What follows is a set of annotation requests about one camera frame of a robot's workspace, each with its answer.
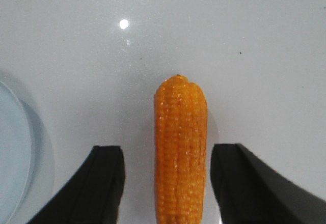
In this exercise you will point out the orange corn cob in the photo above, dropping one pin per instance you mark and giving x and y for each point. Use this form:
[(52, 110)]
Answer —
[(181, 118)]

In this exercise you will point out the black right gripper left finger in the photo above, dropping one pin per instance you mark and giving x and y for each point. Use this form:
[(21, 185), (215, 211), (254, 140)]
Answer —
[(93, 194)]

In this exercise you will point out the light blue plate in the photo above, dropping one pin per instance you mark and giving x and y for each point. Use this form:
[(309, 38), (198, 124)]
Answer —
[(16, 153)]

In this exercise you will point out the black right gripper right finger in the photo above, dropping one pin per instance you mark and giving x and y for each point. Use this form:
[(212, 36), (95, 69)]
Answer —
[(247, 190)]

